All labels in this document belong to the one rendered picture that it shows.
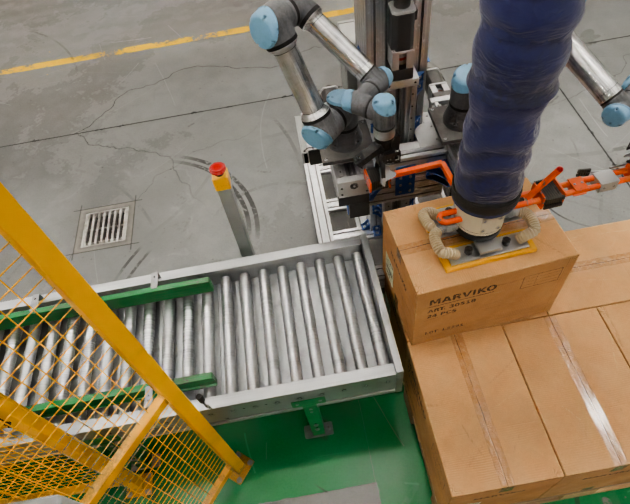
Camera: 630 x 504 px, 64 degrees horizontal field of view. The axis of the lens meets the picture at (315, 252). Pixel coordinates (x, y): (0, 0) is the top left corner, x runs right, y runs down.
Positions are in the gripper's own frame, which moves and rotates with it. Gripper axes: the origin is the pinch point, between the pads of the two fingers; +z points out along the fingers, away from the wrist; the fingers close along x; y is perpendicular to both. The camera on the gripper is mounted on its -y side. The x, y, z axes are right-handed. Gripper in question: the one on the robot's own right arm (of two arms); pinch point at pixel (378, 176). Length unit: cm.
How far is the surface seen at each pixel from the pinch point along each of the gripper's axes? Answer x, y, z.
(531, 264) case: -45, 42, 14
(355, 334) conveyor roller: -35, -21, 53
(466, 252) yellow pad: -36.3, 21.2, 9.6
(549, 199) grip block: -31, 52, -2
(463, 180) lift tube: -27.8, 19.8, -18.9
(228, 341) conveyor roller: -24, -74, 53
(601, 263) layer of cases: -31, 91, 54
